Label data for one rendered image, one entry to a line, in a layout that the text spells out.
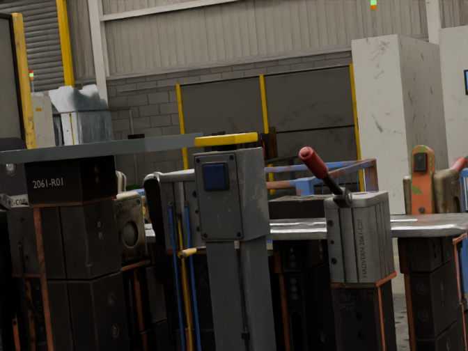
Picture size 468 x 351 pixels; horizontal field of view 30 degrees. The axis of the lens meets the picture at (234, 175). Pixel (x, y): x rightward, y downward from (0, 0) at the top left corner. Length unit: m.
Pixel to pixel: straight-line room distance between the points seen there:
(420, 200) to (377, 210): 0.30
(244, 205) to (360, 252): 0.20
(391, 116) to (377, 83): 0.38
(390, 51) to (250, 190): 8.38
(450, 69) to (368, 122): 1.01
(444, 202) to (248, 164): 0.50
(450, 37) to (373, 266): 8.25
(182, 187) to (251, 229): 0.24
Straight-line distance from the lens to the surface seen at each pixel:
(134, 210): 1.44
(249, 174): 1.08
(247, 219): 1.08
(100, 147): 1.14
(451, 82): 9.36
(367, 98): 9.49
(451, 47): 9.38
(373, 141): 9.48
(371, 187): 4.53
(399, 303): 2.22
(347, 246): 1.19
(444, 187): 1.50
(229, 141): 1.07
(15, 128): 5.42
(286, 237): 1.36
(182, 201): 1.30
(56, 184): 1.23
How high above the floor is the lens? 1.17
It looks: 3 degrees down
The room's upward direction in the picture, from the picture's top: 5 degrees counter-clockwise
